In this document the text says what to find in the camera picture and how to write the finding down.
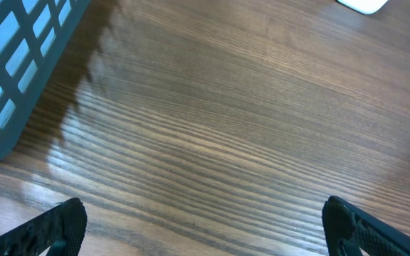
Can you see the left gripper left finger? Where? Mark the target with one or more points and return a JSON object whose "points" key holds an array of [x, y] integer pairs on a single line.
{"points": [[59, 231]]}

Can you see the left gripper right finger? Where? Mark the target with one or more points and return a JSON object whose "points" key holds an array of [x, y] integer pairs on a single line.
{"points": [[351, 231]]}

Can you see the grey plastic shopping basket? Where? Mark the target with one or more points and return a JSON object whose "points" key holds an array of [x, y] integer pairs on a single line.
{"points": [[33, 35]]}

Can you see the white barcode scanner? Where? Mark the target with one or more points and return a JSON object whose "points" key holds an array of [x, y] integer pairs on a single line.
{"points": [[365, 7]]}

